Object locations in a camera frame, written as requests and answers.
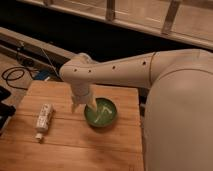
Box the black device at left edge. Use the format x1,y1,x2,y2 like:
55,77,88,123
0,86,16,136

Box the green ceramic bowl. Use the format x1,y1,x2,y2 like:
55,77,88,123
84,98,118,128

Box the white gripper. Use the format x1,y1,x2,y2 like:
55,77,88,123
71,83,97,114

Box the white plastic bottle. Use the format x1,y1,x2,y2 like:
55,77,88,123
35,104,54,142

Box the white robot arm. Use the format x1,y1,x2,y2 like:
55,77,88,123
59,49,213,171

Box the black coiled cable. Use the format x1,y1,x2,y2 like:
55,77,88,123
1,65,36,90

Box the wooden railing frame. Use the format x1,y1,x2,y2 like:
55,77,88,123
19,0,213,50

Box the blue box on floor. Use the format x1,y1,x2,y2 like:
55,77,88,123
33,70,50,80

